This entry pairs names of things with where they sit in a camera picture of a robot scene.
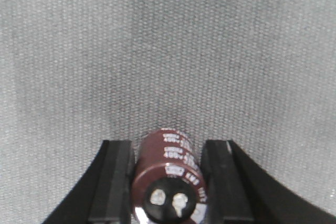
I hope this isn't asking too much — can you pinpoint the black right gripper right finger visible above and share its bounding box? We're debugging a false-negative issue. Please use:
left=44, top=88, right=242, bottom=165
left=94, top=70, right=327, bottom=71
left=201, top=140, right=335, bottom=223

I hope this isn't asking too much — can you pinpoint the brown cylindrical capacitor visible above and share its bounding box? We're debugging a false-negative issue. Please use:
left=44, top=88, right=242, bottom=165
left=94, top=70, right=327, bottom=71
left=131, top=127, right=207, bottom=223

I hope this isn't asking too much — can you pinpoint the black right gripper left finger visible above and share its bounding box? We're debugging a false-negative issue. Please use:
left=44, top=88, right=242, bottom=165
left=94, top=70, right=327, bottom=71
left=44, top=140, right=135, bottom=223

